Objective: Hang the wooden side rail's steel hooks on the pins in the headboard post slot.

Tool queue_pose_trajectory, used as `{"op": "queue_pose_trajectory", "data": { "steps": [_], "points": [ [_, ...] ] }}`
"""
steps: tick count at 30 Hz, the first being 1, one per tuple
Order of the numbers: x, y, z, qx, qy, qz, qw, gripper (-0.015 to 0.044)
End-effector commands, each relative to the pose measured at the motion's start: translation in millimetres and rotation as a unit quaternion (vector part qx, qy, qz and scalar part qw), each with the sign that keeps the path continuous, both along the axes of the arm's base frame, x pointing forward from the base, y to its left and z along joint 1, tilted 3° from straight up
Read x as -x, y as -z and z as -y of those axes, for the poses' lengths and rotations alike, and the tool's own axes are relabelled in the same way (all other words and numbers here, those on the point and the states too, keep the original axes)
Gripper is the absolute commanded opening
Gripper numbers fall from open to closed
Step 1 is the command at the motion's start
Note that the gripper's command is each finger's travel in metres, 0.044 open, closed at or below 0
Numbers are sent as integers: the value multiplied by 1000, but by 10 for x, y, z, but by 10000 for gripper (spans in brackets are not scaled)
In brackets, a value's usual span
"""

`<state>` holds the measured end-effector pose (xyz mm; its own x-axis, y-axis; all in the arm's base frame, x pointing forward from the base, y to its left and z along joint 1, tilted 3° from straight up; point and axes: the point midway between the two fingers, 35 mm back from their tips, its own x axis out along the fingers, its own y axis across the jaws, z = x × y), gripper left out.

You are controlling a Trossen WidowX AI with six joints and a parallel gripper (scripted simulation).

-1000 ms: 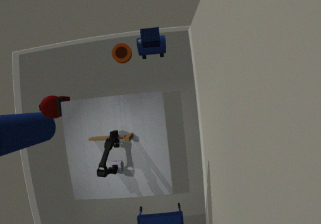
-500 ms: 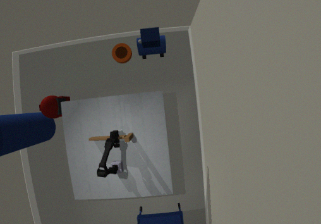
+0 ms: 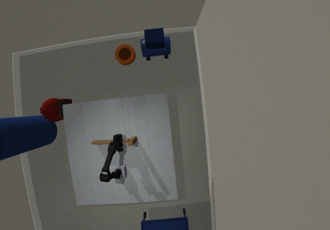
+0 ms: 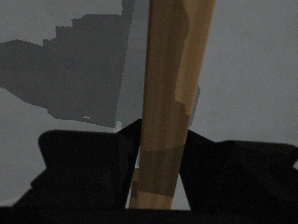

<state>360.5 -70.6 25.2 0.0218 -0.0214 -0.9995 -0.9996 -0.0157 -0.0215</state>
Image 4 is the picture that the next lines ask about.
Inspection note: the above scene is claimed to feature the brown wooden post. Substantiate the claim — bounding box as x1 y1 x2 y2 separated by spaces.
129 168 139 209

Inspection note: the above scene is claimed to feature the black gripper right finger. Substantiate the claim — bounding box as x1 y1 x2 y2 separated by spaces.
179 129 298 211

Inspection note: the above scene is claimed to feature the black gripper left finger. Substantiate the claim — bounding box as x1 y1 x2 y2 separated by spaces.
38 119 142 209

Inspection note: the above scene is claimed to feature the brown wooden rail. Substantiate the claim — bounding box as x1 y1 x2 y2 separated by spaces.
136 0 216 210

